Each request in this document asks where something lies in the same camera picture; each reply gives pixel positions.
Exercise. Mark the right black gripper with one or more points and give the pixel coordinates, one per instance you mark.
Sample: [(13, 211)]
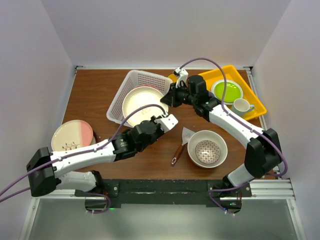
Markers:
[(170, 99)]

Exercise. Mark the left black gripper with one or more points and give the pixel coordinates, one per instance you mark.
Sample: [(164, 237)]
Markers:
[(161, 131)]

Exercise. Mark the cream bear print plate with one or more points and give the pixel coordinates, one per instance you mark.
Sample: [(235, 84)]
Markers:
[(139, 97)]

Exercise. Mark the white perforated plastic basket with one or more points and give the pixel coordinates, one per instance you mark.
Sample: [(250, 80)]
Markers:
[(133, 79)]

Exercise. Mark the pink and cream plate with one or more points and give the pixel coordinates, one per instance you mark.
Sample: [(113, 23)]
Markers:
[(72, 135)]

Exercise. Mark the pink polka dot plate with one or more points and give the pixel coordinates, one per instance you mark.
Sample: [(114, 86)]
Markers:
[(147, 86)]

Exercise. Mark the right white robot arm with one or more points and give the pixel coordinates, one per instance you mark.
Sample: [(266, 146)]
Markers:
[(263, 151)]

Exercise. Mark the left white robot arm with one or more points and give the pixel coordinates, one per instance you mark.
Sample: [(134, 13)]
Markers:
[(46, 169)]

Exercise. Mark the yellow mug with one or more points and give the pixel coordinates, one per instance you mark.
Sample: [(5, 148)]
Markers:
[(173, 77)]

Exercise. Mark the yellow plastic tray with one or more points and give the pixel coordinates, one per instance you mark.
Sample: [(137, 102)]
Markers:
[(248, 88)]

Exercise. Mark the white bowl patterned inside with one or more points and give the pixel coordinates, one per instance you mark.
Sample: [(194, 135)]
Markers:
[(207, 149)]

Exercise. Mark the green plate white rim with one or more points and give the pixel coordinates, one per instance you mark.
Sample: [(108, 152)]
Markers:
[(233, 91)]

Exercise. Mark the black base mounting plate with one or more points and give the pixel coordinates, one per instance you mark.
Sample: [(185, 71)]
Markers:
[(210, 193)]

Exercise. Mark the light blue mug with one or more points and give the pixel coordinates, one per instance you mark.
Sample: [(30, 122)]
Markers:
[(241, 107)]

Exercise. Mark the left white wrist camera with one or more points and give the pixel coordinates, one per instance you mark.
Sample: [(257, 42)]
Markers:
[(167, 123)]

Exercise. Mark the wooden handle metal scraper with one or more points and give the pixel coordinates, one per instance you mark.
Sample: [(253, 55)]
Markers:
[(186, 135)]

